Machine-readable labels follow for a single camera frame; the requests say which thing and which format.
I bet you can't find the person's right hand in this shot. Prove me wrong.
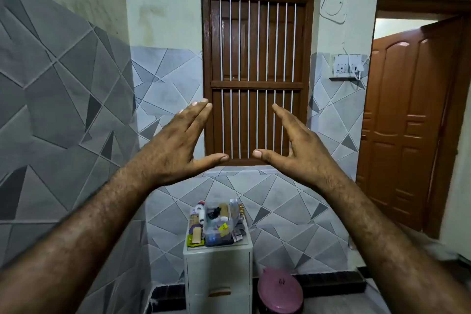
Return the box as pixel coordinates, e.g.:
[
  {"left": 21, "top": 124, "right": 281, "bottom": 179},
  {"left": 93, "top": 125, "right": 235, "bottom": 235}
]
[{"left": 252, "top": 104, "right": 348, "bottom": 193}]

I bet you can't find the person's left hand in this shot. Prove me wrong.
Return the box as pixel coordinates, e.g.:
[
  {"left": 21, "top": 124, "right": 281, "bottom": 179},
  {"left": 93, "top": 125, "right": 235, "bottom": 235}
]
[{"left": 127, "top": 98, "right": 230, "bottom": 188}]

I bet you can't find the white red-blue label medicine bottle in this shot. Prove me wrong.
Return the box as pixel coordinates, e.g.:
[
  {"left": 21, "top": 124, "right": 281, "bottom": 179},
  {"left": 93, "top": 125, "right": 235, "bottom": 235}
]
[{"left": 194, "top": 201, "right": 206, "bottom": 227}]

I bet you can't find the clear plastic first aid box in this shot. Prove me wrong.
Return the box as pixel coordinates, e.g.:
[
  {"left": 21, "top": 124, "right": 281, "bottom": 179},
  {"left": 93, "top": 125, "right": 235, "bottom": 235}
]
[{"left": 203, "top": 199, "right": 242, "bottom": 248}]

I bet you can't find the person's left forearm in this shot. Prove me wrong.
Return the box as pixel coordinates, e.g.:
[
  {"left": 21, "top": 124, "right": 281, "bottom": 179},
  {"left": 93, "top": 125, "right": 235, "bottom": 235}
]
[{"left": 0, "top": 162, "right": 155, "bottom": 314}]

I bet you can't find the person's right forearm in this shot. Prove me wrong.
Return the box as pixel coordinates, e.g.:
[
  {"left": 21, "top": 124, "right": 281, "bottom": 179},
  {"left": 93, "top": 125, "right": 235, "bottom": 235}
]
[{"left": 320, "top": 172, "right": 471, "bottom": 314}]

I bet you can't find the brown barred wooden window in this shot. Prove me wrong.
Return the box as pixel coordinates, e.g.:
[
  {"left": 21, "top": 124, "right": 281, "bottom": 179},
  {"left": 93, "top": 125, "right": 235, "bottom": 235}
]
[{"left": 201, "top": 0, "right": 321, "bottom": 167}]

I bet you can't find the brown wooden door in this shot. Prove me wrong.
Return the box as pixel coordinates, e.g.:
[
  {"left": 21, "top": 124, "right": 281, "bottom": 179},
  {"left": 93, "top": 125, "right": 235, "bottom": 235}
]
[{"left": 356, "top": 15, "right": 465, "bottom": 234}]

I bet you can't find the white plastic drawer cabinet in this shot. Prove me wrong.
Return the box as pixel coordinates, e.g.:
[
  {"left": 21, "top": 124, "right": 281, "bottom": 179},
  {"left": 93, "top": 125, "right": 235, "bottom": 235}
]
[{"left": 183, "top": 227, "right": 254, "bottom": 314}]

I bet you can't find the pink lidded trash bin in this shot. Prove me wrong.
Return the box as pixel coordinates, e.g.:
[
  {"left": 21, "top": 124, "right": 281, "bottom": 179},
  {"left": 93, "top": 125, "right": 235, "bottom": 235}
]
[{"left": 257, "top": 267, "right": 304, "bottom": 314}]

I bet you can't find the white wall switchboard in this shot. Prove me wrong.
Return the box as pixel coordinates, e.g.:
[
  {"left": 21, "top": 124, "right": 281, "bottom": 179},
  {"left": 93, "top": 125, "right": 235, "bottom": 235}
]
[{"left": 330, "top": 53, "right": 366, "bottom": 81}]

